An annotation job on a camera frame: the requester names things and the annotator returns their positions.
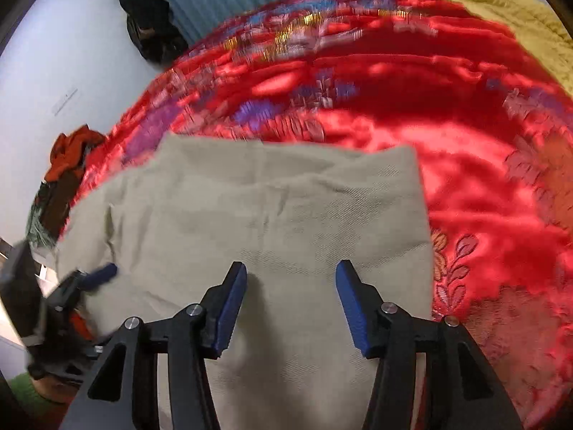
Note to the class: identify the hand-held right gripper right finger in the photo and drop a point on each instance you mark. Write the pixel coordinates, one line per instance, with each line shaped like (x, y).
(353, 309)

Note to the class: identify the red orange clothes pile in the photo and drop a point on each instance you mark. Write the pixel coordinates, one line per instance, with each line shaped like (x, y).
(74, 152)

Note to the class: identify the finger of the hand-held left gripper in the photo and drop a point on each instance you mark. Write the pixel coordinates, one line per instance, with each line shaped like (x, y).
(100, 274)

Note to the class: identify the yellow knitted blanket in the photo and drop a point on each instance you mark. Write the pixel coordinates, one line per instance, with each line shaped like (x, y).
(506, 18)

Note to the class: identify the beige pants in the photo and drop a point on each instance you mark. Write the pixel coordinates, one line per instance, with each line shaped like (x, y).
(277, 215)

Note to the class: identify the red floral satin blanket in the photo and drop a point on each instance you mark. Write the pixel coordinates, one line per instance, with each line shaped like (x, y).
(470, 143)

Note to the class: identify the dark cloth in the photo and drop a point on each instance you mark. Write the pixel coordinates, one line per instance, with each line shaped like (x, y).
(150, 27)

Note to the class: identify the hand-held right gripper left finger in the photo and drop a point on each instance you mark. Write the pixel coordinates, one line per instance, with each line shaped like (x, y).
(230, 309)

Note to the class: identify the green mat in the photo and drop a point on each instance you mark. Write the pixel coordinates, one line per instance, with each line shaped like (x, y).
(31, 396)

